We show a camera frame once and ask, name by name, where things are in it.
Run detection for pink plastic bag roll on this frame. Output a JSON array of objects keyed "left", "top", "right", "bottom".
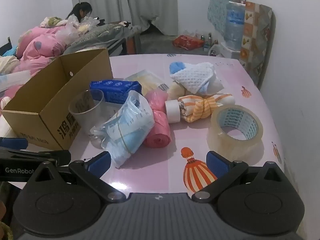
[{"left": 144, "top": 90, "right": 171, "bottom": 148}]

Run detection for blue tissue packet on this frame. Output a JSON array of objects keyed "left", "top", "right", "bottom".
[{"left": 89, "top": 80, "right": 142, "bottom": 104}]

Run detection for white and blue waffle towel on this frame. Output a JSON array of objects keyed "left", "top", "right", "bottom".
[{"left": 169, "top": 61, "right": 224, "bottom": 95}]

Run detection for red bag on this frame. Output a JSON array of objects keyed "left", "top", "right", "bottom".
[{"left": 172, "top": 35, "right": 204, "bottom": 49}]

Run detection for clear packet with yellow contents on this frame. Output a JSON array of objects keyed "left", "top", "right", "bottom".
[{"left": 124, "top": 69, "right": 168, "bottom": 97}]

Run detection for blue plastic bag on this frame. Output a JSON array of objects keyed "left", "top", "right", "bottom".
[{"left": 2, "top": 47, "right": 18, "bottom": 57}]

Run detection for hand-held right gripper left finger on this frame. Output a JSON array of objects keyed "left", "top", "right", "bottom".
[{"left": 30, "top": 151, "right": 127, "bottom": 202}]

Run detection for orange striped towel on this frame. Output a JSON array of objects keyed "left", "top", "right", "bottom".
[{"left": 178, "top": 94, "right": 235, "bottom": 123}]

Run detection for wooden bed leg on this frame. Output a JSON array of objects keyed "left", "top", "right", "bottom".
[{"left": 126, "top": 34, "right": 140, "bottom": 55}]

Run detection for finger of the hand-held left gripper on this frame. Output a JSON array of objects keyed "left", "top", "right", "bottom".
[
  {"left": 0, "top": 137, "right": 28, "bottom": 151},
  {"left": 0, "top": 148, "right": 72, "bottom": 167}
]

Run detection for blue water jug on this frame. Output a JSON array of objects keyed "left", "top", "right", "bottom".
[{"left": 226, "top": 1, "right": 246, "bottom": 50}]

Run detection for cream coat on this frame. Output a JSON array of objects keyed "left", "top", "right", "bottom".
[{"left": 0, "top": 55, "right": 20, "bottom": 75}]

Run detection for blue floral hanging cloth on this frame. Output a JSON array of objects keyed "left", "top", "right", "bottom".
[{"left": 207, "top": 0, "right": 248, "bottom": 33}]

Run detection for pink quilt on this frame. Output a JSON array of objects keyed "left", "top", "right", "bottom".
[{"left": 0, "top": 26, "right": 78, "bottom": 110}]

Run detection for grey blanket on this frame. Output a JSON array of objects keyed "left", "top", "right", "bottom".
[{"left": 64, "top": 23, "right": 140, "bottom": 55}]

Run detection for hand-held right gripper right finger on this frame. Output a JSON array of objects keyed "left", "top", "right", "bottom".
[{"left": 191, "top": 151, "right": 288, "bottom": 203}]

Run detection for clear packing tape roll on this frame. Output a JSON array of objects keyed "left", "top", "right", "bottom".
[{"left": 207, "top": 104, "right": 264, "bottom": 152}]

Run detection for white water dispenser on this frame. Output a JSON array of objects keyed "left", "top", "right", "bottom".
[{"left": 215, "top": 42, "right": 242, "bottom": 60}]

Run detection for patterned folded mattress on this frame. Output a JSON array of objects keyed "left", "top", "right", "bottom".
[{"left": 239, "top": 1, "right": 275, "bottom": 90}]

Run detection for clear plastic cup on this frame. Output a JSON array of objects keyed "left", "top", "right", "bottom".
[{"left": 68, "top": 89, "right": 105, "bottom": 135}]

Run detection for person's fuzzy cream clothing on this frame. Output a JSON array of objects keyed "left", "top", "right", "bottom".
[{"left": 0, "top": 201, "right": 13, "bottom": 240}]

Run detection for white and blue plastic sleeve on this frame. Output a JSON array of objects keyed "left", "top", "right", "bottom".
[{"left": 0, "top": 70, "right": 33, "bottom": 90}]

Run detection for brown cardboard box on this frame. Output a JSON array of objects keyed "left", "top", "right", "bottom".
[{"left": 1, "top": 48, "right": 113, "bottom": 150}]

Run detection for bag of blue face masks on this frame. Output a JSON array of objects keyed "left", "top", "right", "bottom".
[{"left": 89, "top": 90, "right": 155, "bottom": 168}]

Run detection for grey curtain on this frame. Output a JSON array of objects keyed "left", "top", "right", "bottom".
[{"left": 69, "top": 0, "right": 178, "bottom": 36}]

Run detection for clear plastic bag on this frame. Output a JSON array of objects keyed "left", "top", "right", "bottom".
[{"left": 56, "top": 17, "right": 100, "bottom": 46}]

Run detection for white tape roll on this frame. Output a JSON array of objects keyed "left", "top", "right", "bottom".
[{"left": 164, "top": 99, "right": 181, "bottom": 123}]

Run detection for dark headboard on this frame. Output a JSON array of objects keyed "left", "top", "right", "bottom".
[{"left": 0, "top": 37, "right": 15, "bottom": 55}]

